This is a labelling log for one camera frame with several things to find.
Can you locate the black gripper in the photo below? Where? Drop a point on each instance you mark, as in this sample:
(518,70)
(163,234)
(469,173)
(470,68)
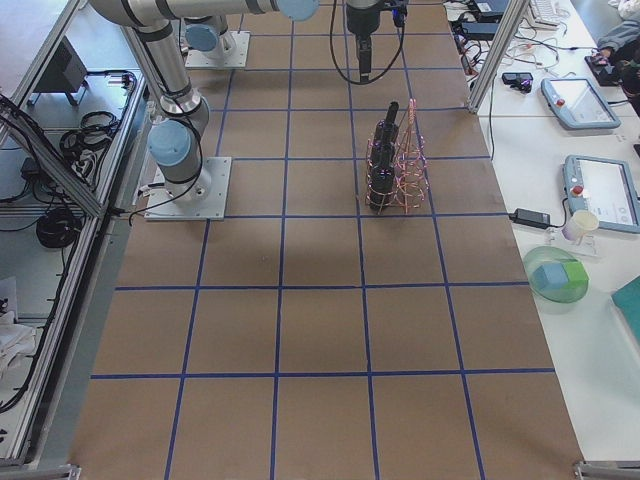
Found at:
(361,20)

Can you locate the dark wine bottle carried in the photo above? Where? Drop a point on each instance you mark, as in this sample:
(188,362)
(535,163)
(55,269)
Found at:
(380,188)

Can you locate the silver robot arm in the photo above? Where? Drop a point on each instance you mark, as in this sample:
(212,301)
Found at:
(219,23)
(174,143)

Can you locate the dark wine bottle in basket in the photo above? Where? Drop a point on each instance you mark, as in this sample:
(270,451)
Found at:
(387,130)

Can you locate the blue teach pendant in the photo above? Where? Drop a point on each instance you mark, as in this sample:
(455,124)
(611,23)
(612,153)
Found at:
(605,188)
(578,104)

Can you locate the black power adapter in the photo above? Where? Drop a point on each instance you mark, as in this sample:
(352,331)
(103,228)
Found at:
(530,218)

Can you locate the paper cup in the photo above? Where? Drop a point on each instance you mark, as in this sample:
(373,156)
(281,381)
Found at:
(581,223)

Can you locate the green glass bowl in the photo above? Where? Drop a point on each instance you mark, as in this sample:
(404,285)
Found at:
(556,274)

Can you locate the copper wire wine basket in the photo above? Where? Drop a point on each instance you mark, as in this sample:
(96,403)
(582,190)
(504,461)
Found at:
(409,164)

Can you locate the aluminium frame post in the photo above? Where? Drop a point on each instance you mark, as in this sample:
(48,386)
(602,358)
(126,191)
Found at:
(503,37)

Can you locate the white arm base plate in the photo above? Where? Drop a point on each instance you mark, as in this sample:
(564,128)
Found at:
(205,200)

